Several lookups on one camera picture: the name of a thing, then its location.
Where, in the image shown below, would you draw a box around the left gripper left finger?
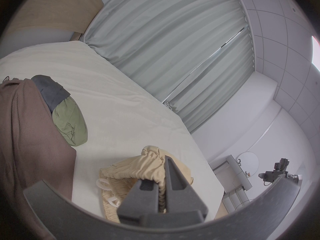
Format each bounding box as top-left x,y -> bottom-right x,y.
117,178 -> 161,222

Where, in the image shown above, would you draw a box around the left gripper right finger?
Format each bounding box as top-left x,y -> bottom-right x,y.
163,155 -> 209,221

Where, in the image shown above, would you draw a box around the beige shorts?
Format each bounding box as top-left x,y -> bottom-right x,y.
96,145 -> 194,221

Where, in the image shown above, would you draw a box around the bed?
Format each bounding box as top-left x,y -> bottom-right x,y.
0,0 -> 225,221

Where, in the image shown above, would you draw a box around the white dressing table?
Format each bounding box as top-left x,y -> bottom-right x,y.
211,155 -> 253,210

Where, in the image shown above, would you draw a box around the green garment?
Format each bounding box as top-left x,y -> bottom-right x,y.
52,96 -> 88,147

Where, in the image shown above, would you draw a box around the pale green curtain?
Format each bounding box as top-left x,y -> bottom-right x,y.
163,30 -> 257,135
83,0 -> 251,102

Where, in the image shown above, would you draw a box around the brown garment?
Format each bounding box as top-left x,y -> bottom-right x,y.
0,77 -> 77,240

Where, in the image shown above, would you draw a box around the dark grey garment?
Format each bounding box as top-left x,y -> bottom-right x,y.
31,74 -> 71,113

